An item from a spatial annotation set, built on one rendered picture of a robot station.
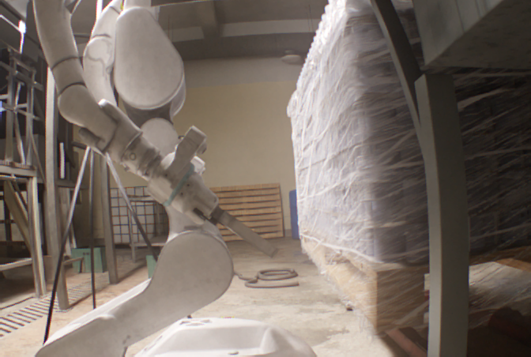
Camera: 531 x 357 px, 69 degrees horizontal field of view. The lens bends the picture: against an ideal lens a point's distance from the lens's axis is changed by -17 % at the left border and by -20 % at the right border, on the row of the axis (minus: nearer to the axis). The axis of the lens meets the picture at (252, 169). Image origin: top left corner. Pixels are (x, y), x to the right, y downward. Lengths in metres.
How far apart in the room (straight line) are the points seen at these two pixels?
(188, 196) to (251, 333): 0.54
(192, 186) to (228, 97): 9.34
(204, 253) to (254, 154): 8.97
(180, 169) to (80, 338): 0.44
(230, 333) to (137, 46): 0.74
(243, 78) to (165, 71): 9.22
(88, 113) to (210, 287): 0.41
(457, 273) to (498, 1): 0.32
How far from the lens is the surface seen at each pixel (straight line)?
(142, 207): 8.52
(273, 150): 9.88
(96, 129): 0.80
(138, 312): 0.95
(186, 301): 0.94
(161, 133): 0.98
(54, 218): 3.19
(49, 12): 0.90
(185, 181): 0.77
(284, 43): 9.55
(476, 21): 0.39
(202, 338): 1.21
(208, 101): 10.10
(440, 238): 0.53
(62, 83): 0.85
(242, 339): 1.21
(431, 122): 0.53
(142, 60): 0.98
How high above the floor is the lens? 0.67
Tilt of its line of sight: 4 degrees up
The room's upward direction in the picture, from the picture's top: 4 degrees counter-clockwise
